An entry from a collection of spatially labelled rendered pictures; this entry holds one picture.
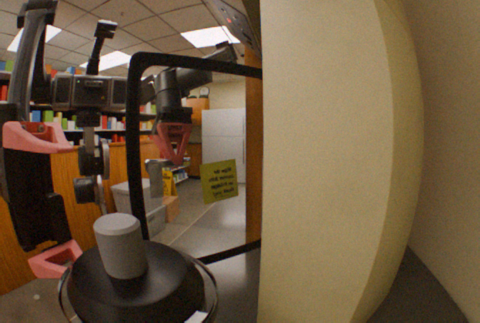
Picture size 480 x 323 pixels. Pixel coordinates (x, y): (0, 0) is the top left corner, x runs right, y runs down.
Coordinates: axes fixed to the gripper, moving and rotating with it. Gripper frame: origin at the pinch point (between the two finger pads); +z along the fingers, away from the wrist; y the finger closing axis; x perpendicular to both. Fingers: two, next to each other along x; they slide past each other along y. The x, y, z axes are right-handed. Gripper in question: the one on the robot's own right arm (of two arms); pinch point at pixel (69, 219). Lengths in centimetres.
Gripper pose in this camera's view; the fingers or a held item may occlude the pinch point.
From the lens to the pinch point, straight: 17.0
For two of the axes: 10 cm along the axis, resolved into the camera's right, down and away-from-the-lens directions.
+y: 0.0, -10.0, -0.4
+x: 2.2, -0.4, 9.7
